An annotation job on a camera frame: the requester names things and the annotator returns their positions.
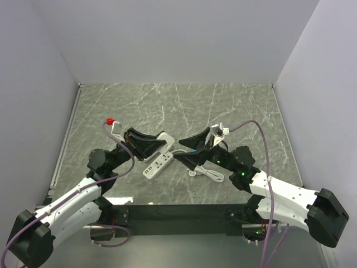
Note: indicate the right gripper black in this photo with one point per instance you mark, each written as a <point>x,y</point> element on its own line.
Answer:
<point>192,159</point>

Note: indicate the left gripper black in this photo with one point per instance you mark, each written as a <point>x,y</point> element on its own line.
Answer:
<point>143,146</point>

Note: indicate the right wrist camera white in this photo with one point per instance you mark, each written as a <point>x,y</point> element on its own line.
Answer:
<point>219,133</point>

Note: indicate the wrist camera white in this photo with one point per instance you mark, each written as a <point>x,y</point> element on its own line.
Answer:
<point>114,128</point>
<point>219,133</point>

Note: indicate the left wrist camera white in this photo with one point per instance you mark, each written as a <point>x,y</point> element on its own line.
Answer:
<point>114,128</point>

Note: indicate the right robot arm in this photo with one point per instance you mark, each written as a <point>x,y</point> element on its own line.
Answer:
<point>318,212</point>

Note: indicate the white power strip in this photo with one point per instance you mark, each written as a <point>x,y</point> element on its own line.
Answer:
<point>161,161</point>

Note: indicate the black base bar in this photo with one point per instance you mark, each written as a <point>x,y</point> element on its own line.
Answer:
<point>180,219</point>

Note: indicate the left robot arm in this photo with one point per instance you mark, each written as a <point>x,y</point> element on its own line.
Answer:
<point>35,235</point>

